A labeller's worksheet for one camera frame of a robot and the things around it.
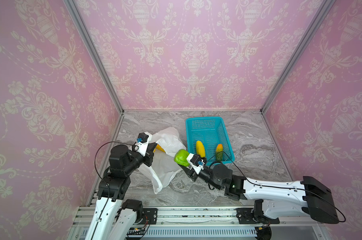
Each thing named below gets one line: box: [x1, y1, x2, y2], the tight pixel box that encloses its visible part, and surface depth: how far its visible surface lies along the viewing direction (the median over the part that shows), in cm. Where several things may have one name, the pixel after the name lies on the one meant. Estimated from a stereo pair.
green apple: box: [173, 149, 190, 167], surface depth 63 cm
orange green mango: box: [216, 143, 224, 162], surface depth 96 cm
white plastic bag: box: [137, 127, 187, 194], surface depth 81 cm
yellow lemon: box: [196, 140, 206, 158], surface depth 96 cm
